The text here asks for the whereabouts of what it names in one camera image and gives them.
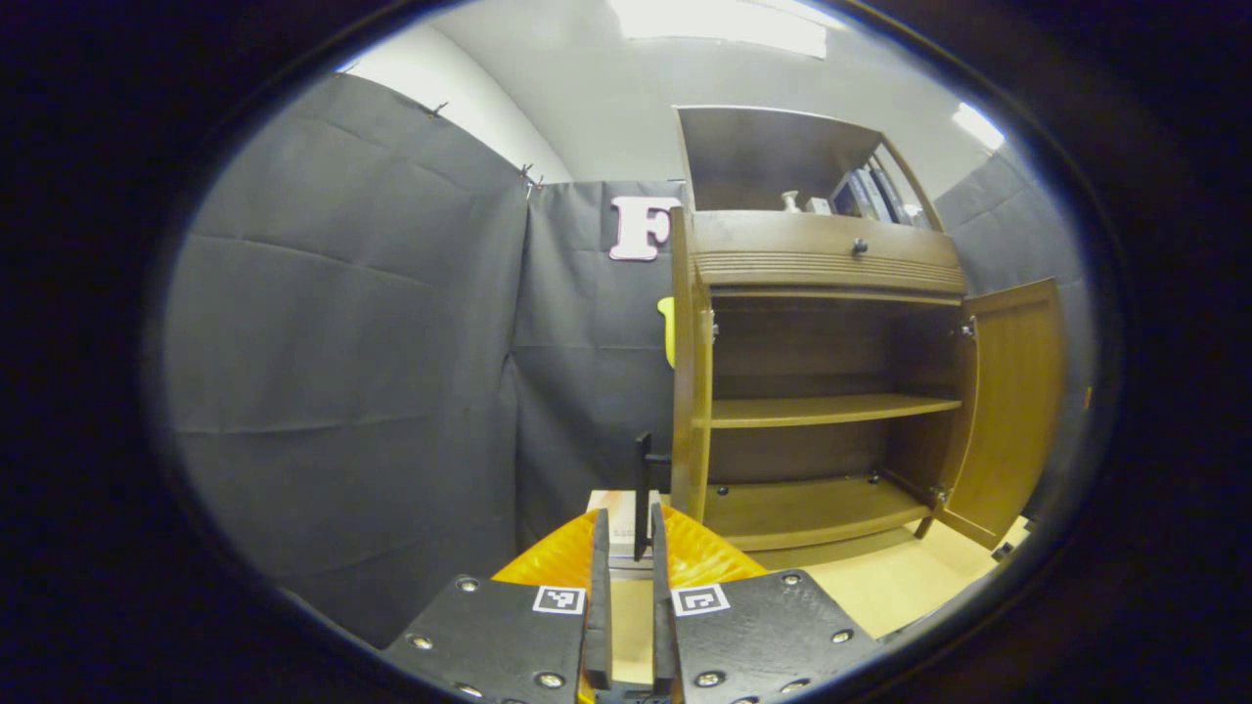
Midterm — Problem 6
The white orange cover book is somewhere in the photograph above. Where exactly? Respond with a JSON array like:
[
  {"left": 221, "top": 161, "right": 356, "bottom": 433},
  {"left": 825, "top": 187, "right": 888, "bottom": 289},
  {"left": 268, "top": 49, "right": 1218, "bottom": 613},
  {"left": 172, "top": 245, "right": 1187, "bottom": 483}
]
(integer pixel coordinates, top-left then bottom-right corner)
[{"left": 587, "top": 489, "right": 664, "bottom": 560}]

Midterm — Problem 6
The large ceiling light panel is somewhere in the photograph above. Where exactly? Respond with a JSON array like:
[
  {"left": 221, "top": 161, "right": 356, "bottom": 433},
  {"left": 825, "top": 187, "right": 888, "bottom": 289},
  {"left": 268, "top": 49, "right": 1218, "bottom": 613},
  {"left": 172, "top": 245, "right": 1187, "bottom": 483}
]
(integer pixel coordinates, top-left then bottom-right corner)
[{"left": 606, "top": 0, "right": 847, "bottom": 60}]

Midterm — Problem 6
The wooden inner shelf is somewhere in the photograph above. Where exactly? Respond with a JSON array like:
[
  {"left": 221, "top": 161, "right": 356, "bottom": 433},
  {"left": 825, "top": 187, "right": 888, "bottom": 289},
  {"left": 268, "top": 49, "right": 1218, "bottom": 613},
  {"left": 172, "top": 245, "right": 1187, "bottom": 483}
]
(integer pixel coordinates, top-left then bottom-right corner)
[{"left": 709, "top": 393, "right": 964, "bottom": 429}]

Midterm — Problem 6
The wooden cabinet drawer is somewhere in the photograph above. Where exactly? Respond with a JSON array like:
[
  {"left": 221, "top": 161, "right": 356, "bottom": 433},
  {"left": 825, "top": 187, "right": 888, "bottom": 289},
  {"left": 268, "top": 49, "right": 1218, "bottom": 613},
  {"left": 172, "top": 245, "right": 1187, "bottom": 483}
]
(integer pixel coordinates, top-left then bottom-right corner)
[{"left": 690, "top": 210, "right": 967, "bottom": 296}]

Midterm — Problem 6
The wooden shoe cabinet door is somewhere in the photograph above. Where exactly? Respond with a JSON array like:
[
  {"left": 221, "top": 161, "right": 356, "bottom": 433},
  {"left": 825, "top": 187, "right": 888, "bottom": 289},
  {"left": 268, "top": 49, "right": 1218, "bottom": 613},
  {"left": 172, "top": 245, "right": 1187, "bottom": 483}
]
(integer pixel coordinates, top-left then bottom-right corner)
[
  {"left": 634, "top": 205, "right": 715, "bottom": 563},
  {"left": 944, "top": 279, "right": 1067, "bottom": 550}
]

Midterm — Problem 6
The dark grey book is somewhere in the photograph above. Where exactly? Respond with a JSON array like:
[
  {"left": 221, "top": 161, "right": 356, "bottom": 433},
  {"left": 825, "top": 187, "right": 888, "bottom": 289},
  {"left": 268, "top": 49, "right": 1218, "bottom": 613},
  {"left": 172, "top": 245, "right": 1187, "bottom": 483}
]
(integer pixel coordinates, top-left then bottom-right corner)
[{"left": 871, "top": 161, "right": 916, "bottom": 224}]

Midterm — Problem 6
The light grey book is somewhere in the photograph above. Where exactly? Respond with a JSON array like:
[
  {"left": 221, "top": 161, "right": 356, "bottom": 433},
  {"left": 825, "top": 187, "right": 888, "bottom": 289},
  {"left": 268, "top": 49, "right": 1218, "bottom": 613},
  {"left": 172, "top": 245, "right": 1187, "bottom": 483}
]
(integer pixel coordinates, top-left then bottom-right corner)
[{"left": 851, "top": 168, "right": 896, "bottom": 221}]

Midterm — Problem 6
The small ceiling light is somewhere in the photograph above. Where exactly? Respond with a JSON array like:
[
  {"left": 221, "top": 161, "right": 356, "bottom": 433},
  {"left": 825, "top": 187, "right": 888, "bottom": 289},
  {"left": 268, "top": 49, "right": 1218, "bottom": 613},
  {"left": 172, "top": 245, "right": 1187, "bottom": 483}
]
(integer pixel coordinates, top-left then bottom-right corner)
[{"left": 952, "top": 102, "right": 1006, "bottom": 151}]

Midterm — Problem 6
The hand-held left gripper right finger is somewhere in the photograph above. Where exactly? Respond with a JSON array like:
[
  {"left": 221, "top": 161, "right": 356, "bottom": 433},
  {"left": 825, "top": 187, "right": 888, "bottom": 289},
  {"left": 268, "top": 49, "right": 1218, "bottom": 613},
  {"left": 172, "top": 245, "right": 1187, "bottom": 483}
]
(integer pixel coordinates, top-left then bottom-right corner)
[{"left": 650, "top": 504, "right": 881, "bottom": 704}]

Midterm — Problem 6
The blue-grey book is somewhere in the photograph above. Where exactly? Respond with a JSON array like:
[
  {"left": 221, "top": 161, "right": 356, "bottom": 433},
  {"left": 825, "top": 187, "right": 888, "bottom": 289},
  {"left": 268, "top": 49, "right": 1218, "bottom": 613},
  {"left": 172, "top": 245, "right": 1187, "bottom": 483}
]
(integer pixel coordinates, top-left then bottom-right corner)
[{"left": 831, "top": 171, "right": 876, "bottom": 218}]

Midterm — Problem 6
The black backdrop cloth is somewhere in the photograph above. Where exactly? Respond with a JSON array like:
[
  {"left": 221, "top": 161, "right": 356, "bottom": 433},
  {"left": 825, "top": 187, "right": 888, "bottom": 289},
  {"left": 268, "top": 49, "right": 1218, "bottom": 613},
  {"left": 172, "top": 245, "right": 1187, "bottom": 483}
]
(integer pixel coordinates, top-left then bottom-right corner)
[{"left": 161, "top": 73, "right": 1096, "bottom": 646}]

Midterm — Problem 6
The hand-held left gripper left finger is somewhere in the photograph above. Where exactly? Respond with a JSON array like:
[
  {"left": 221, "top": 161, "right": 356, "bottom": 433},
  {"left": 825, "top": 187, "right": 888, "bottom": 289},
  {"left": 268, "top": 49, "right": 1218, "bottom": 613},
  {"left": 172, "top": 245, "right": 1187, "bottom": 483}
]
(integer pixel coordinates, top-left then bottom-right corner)
[{"left": 381, "top": 506, "right": 614, "bottom": 704}]

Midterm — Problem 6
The wooden double-door shoe cabinet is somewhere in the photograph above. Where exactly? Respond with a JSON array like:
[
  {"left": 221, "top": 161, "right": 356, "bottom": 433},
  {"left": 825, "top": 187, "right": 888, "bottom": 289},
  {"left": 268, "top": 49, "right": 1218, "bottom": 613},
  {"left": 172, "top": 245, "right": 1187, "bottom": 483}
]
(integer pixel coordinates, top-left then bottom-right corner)
[{"left": 668, "top": 106, "right": 1067, "bottom": 568}]

